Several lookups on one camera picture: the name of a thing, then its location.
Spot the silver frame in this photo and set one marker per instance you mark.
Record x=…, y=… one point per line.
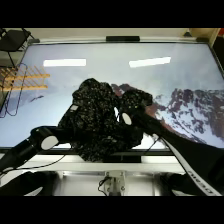
x=83, y=182

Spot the black chair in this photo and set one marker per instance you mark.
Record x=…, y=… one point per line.
x=13, y=39

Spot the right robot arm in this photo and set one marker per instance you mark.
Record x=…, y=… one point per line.
x=196, y=160

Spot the black speckled garment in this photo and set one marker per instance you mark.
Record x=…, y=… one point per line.
x=96, y=116

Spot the wooden rack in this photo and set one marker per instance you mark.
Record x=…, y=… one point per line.
x=30, y=80

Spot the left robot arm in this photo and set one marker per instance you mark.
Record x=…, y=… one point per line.
x=26, y=148

